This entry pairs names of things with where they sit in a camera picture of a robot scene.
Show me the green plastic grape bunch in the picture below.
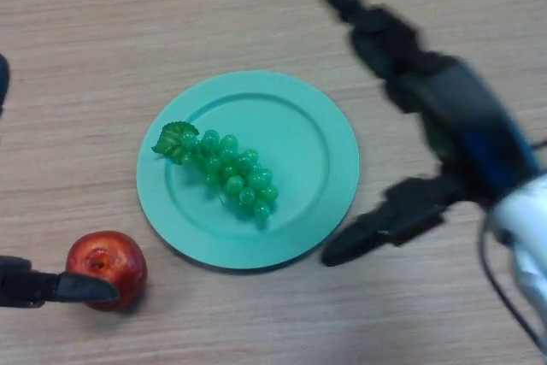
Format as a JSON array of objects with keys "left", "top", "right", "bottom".
[{"left": 150, "top": 121, "right": 279, "bottom": 224}]

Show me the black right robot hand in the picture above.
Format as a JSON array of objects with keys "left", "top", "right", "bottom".
[{"left": 320, "top": 0, "right": 542, "bottom": 267}]

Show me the red apple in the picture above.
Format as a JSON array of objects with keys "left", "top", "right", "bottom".
[{"left": 65, "top": 231, "right": 149, "bottom": 313}]

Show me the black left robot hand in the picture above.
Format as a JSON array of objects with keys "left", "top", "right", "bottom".
[{"left": 0, "top": 53, "right": 120, "bottom": 309}]

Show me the teal round plate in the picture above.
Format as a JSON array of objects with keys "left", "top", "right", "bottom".
[{"left": 136, "top": 69, "right": 361, "bottom": 271}]

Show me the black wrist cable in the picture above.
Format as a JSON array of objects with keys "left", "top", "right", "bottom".
[{"left": 479, "top": 138, "right": 547, "bottom": 351}]

